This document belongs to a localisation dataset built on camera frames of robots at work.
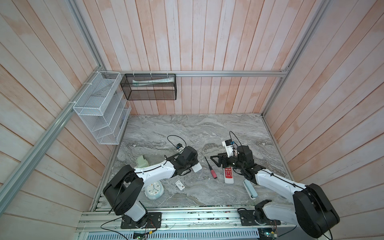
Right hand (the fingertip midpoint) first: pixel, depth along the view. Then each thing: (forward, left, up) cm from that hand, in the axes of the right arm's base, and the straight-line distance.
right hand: (214, 156), depth 85 cm
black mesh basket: (+46, +44, +15) cm, 66 cm away
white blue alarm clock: (-18, +34, -8) cm, 39 cm away
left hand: (-2, +11, -4) cm, 12 cm away
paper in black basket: (+35, +48, +25) cm, 65 cm away
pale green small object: (-3, +44, -5) cm, 44 cm away
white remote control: (-5, +10, -5) cm, 12 cm away
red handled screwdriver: (-7, 0, -10) cm, 12 cm away
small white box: (-14, +20, -9) cm, 26 cm away
